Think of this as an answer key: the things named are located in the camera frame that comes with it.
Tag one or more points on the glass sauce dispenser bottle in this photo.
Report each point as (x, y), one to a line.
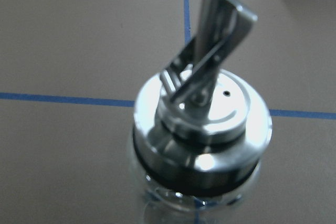
(199, 131)

